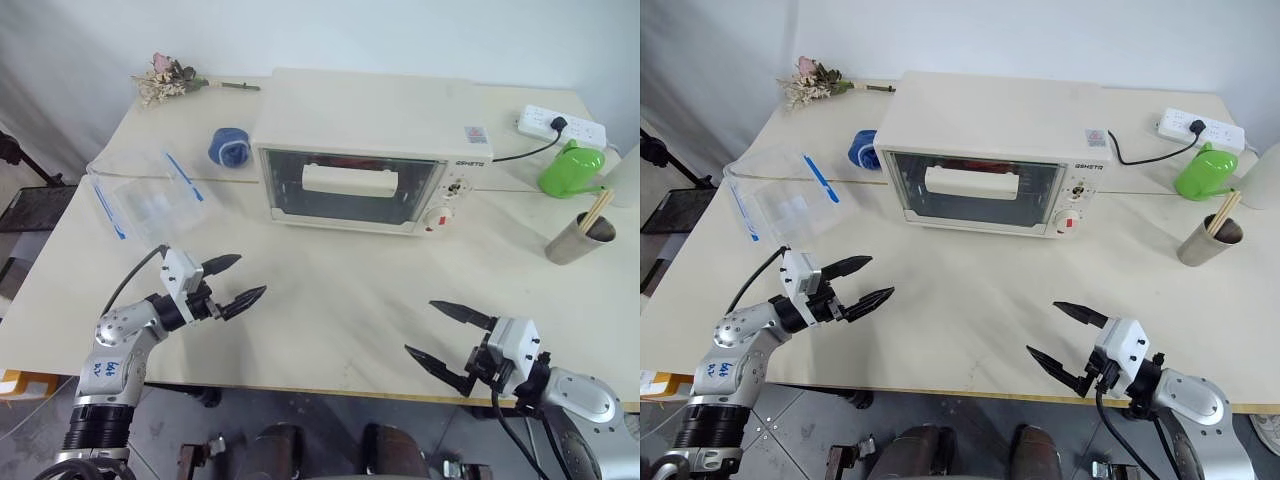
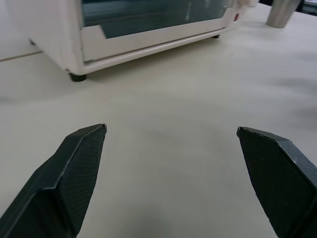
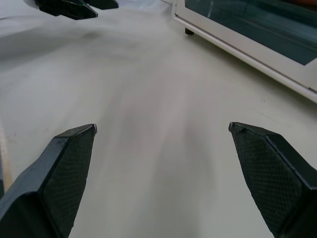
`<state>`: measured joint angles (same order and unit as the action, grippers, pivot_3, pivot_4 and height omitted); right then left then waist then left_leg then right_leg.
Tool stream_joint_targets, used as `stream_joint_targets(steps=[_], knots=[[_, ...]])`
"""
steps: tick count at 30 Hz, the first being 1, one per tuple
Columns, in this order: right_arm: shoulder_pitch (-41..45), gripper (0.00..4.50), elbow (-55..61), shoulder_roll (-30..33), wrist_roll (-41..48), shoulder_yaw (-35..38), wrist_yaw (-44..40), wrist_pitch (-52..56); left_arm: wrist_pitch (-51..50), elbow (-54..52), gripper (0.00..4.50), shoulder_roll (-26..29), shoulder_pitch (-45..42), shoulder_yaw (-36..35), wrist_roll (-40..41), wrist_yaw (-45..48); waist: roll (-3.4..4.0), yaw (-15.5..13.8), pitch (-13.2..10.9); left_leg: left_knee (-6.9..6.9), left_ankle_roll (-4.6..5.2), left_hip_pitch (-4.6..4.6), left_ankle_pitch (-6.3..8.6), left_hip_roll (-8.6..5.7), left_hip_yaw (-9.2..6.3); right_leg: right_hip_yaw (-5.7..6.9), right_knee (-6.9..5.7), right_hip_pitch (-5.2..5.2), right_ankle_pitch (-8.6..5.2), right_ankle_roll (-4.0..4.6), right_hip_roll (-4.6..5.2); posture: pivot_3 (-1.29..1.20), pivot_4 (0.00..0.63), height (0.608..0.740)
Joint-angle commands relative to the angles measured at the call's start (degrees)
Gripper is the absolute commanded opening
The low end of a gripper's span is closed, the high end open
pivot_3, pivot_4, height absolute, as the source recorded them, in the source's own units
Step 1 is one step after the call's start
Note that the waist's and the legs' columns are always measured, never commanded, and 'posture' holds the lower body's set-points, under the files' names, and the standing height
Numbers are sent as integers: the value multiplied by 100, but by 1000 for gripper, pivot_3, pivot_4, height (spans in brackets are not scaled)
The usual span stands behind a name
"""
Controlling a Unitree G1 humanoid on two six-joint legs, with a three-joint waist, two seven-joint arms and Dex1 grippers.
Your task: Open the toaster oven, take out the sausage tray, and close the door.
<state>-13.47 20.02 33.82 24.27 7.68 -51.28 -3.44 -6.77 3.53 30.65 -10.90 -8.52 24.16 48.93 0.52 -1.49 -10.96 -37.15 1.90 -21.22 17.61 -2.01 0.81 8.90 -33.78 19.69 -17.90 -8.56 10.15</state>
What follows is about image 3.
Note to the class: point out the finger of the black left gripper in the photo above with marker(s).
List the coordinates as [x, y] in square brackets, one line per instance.
[101, 3]
[67, 8]

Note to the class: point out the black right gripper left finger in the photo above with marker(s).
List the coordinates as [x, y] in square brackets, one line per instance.
[49, 188]

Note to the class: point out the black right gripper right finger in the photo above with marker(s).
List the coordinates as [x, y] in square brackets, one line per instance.
[275, 178]

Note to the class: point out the black rubber appliance foot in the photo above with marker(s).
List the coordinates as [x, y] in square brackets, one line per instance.
[189, 31]

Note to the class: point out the white countertop oven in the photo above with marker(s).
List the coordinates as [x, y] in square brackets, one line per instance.
[247, 55]

